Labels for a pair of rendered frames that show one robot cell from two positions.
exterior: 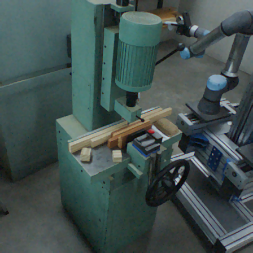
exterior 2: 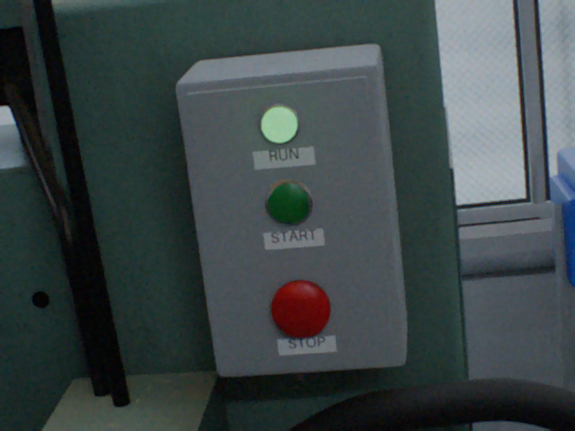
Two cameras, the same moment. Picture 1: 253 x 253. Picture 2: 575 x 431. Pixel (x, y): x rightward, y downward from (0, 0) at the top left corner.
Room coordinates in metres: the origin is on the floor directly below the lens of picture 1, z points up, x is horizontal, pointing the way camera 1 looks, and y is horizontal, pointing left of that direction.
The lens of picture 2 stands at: (2.01, -0.28, 1.58)
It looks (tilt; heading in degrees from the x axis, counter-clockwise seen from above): 17 degrees down; 140
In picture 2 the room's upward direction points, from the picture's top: 7 degrees counter-clockwise
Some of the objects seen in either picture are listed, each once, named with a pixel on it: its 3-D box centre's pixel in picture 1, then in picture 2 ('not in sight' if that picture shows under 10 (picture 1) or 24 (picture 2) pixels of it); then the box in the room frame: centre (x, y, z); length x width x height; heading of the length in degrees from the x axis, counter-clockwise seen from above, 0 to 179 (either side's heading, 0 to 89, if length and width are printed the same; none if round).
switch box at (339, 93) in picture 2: not in sight; (298, 212); (1.55, 0.11, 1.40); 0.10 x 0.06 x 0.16; 42
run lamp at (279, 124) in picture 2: not in sight; (278, 125); (1.57, 0.08, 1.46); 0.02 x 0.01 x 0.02; 42
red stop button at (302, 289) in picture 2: not in sight; (301, 309); (1.57, 0.08, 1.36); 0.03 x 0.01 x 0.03; 42
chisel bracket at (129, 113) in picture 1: (127, 110); not in sight; (1.23, 0.01, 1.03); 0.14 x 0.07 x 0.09; 42
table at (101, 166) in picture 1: (134, 149); not in sight; (1.11, -0.05, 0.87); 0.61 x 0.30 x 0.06; 132
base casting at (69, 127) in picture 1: (112, 139); not in sight; (1.30, 0.08, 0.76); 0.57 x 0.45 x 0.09; 42
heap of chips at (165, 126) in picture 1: (166, 125); not in sight; (1.29, -0.22, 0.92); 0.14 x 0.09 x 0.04; 42
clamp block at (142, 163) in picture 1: (145, 152); not in sight; (1.05, -0.11, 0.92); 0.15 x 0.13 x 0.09; 132
